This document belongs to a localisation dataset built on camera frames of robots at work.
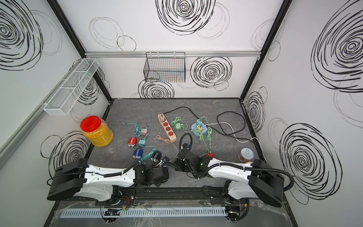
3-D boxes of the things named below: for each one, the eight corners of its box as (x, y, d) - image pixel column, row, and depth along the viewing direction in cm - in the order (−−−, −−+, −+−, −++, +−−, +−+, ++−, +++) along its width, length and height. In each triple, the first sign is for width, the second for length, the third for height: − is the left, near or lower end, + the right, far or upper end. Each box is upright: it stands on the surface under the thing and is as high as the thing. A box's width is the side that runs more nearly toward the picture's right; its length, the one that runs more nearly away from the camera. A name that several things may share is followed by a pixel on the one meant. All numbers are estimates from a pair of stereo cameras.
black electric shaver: (150, 161, 87) (150, 160, 85) (152, 152, 91) (151, 150, 89) (160, 161, 87) (160, 160, 85) (161, 152, 91) (161, 150, 89)
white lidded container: (240, 163, 88) (243, 159, 83) (237, 151, 92) (240, 147, 88) (252, 163, 88) (255, 159, 83) (248, 151, 92) (251, 147, 88)
